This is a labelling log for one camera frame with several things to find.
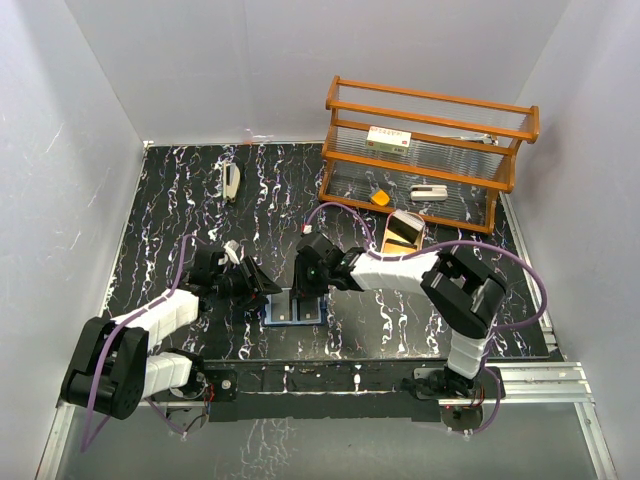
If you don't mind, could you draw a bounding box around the white and black stapler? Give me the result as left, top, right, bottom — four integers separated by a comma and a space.
222, 161, 241, 202

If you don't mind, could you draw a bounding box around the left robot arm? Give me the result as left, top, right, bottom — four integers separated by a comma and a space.
60, 246, 282, 420

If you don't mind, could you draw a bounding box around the stack of silver cards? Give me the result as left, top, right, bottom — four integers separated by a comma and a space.
388, 210, 425, 243

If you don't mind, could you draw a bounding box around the yellow and grey tape measure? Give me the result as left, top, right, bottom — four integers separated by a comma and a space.
370, 190, 390, 206

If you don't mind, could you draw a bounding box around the white red small box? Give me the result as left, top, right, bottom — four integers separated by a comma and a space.
365, 126, 412, 154

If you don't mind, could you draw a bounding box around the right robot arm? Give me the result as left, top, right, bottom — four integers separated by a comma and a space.
290, 233, 506, 397

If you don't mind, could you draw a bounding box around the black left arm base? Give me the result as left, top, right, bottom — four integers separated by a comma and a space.
165, 364, 238, 436

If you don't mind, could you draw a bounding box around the orange wooden shelf rack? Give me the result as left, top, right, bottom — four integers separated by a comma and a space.
318, 76, 540, 234

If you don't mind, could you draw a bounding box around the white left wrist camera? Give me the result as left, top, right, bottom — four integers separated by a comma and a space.
223, 240, 243, 265

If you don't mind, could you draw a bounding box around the blue card holder wallet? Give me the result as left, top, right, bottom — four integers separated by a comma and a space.
261, 289, 327, 327

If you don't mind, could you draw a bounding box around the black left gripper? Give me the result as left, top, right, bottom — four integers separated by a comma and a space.
212, 256, 281, 311

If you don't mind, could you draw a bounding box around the white small stapler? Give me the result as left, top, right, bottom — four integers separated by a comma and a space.
410, 185, 448, 202

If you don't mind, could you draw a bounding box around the aluminium front rail frame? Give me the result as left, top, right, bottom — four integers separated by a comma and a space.
37, 360, 617, 479

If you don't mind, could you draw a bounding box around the beige oval card tray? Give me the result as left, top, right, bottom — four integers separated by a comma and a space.
380, 210, 425, 255

